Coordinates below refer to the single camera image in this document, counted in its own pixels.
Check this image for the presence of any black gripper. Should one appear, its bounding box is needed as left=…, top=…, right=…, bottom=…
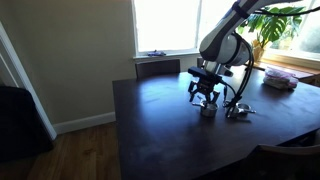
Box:
left=187, top=79, right=222, bottom=105

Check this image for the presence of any half cup steel measuring cup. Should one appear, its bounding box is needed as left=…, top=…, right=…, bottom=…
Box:
left=191, top=101, right=218, bottom=110

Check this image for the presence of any quarter cup steel measuring cup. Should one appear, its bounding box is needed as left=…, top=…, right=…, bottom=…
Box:
left=240, top=102, right=253, bottom=113

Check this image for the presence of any dark wooden dining chair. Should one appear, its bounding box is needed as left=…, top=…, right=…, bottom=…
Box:
left=229, top=143, right=320, bottom=180
left=196, top=56, right=205, bottom=69

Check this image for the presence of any dark wooden chair back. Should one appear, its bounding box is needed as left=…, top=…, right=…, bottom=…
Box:
left=134, top=58, right=182, bottom=80

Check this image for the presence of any purple object on sill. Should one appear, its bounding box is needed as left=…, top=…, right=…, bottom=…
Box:
left=146, top=49, right=167, bottom=57

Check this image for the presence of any yellow plant pot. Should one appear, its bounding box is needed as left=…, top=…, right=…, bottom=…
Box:
left=252, top=39, right=266, bottom=63

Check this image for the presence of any white framed window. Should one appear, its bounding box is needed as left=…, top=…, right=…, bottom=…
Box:
left=130, top=0, right=234, bottom=60
left=263, top=0, right=320, bottom=69

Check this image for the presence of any clear plastic bag of items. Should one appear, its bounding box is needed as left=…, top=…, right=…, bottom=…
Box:
left=262, top=65, right=300, bottom=90

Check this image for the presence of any green monstera plant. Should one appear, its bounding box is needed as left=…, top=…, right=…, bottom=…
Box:
left=238, top=4, right=306, bottom=51

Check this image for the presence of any wooden sill ledge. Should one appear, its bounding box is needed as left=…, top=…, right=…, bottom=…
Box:
left=254, top=58, right=320, bottom=82

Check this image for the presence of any white baseboard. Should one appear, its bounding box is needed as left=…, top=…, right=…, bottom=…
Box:
left=52, top=111, right=117, bottom=136

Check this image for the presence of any large black bag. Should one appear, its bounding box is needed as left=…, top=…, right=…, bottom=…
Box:
left=0, top=85, right=55, bottom=163

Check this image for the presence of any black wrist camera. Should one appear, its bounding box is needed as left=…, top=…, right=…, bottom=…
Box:
left=187, top=65, right=224, bottom=85

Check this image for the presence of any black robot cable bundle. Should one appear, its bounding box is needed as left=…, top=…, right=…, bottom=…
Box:
left=218, top=4, right=320, bottom=119

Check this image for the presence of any white door frame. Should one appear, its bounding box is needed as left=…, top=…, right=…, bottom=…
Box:
left=0, top=21, right=58, bottom=141

